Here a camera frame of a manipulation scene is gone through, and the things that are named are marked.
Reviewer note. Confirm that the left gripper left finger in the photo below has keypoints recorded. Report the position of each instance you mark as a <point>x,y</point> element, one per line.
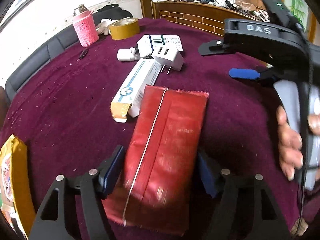
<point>56,217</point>

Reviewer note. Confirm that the person's right hand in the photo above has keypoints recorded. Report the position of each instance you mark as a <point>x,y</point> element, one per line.
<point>289,146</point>

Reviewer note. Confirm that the blue white barcode box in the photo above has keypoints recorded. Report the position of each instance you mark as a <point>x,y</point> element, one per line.
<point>147,43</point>

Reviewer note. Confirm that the white cylindrical cap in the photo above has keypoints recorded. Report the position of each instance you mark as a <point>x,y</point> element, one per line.
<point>126,55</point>

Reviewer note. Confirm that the white USB charger plug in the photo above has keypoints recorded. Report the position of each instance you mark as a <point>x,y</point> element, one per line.
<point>168,56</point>

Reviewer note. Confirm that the red foil packet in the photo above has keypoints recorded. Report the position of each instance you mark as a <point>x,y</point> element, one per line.
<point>154,186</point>

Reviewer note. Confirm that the yellow cardboard tray box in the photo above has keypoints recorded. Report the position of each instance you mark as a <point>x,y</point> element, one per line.
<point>16,202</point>

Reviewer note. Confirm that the maroon velvet tablecloth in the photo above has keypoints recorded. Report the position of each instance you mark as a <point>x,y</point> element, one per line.
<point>62,114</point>

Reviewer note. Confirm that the yellow tape roll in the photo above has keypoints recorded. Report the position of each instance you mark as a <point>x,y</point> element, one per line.
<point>124,28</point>

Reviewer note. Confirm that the black leather sofa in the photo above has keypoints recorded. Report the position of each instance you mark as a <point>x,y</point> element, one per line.
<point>53,48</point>

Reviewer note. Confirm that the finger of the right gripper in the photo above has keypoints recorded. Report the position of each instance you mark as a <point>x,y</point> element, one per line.
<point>247,74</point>

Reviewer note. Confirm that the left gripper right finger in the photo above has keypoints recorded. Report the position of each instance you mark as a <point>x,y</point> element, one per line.
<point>244,207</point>

